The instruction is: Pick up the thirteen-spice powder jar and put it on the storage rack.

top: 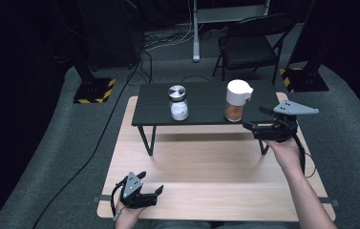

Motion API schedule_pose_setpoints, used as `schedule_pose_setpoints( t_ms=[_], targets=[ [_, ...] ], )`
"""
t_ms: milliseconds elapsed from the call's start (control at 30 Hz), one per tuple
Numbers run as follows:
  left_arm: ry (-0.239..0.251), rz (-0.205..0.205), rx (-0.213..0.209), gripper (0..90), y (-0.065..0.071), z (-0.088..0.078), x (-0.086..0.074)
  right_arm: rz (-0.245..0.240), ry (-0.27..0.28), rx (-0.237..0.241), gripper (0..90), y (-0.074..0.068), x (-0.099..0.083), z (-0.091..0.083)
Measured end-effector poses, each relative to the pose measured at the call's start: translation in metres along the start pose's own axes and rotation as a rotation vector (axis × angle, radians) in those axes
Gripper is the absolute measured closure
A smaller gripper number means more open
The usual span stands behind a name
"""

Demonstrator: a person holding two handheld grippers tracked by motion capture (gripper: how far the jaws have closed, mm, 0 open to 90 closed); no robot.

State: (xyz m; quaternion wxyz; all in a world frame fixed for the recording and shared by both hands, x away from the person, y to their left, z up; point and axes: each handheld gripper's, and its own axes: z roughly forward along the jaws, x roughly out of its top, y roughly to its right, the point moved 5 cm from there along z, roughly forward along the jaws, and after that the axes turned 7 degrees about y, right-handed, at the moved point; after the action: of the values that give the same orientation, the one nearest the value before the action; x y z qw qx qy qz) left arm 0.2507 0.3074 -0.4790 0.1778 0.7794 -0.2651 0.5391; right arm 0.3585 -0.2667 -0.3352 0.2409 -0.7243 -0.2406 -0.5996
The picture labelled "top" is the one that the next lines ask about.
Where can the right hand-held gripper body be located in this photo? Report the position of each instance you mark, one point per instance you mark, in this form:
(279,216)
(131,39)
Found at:
(295,108)

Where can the white desk frame leg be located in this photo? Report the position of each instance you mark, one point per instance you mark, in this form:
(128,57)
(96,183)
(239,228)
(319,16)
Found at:
(196,38)

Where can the grey table frame bar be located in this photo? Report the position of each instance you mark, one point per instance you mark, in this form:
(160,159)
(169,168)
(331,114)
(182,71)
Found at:
(330,201)
(97,199)

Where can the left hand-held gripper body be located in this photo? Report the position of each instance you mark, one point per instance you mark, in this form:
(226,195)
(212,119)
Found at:
(133,186)

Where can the person's right hand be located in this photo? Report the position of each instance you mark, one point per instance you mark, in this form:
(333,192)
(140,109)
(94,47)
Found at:
(284,156)

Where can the black equipment cabinet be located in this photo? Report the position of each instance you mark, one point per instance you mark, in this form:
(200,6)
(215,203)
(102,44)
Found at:
(114,31)

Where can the black folding chair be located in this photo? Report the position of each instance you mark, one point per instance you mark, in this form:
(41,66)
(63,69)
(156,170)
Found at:
(247,51)

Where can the black stand with striped base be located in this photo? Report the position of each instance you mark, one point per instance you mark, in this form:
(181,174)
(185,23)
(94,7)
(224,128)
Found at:
(93,90)
(308,81)

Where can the glass shaker with metal lid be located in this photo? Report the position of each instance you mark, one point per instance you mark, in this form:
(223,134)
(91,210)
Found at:
(179,109)

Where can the black shelf with metal legs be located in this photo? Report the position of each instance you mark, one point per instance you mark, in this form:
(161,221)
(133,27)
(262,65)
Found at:
(206,101)

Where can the spice jar with white lid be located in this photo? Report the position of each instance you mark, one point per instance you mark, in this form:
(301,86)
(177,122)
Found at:
(236,92)

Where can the person's grey trousers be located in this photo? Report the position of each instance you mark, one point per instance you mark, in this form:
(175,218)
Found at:
(184,225)

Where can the person's left hand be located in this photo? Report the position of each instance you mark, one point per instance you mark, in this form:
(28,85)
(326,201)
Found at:
(126,218)

